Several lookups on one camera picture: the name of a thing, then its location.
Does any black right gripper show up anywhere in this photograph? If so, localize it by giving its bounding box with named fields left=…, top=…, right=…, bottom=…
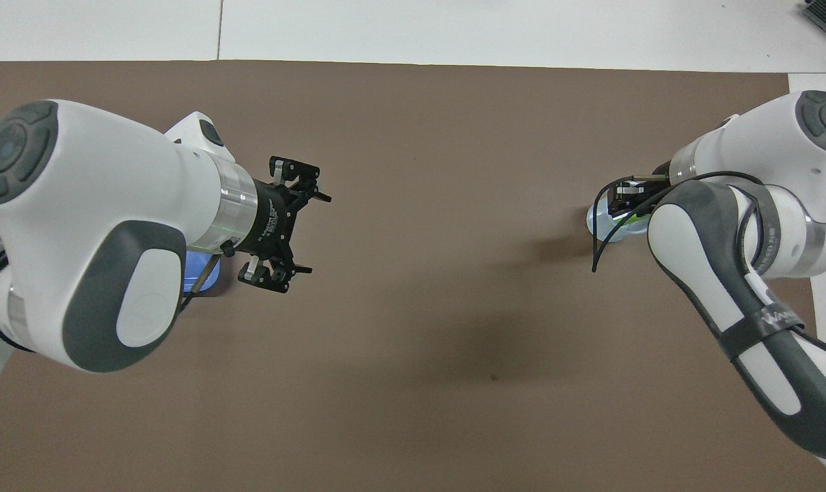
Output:
left=607, top=174, right=674, bottom=220

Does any blue plastic tray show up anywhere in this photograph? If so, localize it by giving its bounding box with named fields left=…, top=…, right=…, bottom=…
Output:
left=179, top=249, right=240, bottom=299

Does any clear plastic cup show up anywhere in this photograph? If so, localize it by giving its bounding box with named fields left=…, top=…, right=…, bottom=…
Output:
left=586, top=201, right=650, bottom=244

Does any brown table mat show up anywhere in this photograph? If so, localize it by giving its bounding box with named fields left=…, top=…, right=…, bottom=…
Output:
left=0, top=60, right=826, bottom=492

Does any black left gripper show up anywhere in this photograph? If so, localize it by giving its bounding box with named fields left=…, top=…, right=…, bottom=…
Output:
left=238, top=156, right=333, bottom=295

